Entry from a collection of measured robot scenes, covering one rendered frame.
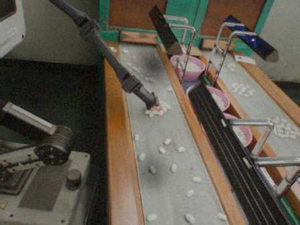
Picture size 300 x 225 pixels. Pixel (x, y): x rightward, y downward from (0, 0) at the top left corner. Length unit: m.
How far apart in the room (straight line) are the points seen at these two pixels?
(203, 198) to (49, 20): 2.39
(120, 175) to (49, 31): 2.21
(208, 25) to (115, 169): 1.52
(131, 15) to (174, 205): 1.44
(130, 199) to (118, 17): 1.41
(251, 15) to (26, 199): 2.02
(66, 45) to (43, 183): 1.92
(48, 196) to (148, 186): 0.51
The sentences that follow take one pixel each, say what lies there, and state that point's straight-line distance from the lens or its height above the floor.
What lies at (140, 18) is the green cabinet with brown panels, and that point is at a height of 0.96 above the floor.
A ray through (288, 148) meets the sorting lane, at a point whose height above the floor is 0.74.
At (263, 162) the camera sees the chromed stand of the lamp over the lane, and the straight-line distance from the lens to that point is 0.68.
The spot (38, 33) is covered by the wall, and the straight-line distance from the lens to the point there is 2.98.
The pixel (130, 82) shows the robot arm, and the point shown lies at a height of 0.94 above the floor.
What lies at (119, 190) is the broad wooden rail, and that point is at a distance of 0.94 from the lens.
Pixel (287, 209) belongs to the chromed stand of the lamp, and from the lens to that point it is 1.20.
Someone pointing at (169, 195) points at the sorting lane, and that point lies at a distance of 0.98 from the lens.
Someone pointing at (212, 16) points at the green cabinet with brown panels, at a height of 1.03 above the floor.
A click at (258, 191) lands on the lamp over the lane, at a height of 1.10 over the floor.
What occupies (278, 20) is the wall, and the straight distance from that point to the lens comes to 3.36.
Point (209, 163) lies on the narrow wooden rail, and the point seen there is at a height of 0.76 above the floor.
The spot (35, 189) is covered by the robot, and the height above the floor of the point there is 0.48.
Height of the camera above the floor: 1.54
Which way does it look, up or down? 37 degrees down
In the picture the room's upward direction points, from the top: 11 degrees clockwise
